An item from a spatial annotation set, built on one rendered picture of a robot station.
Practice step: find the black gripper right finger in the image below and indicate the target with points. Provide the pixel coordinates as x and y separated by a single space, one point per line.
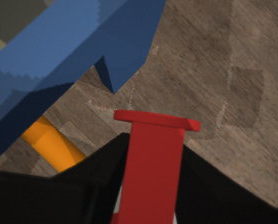
205 195

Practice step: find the clear-panelled rack with blue posts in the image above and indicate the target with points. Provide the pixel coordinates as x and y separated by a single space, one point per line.
15 15

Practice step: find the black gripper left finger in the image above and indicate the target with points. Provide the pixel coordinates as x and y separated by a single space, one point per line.
85 193

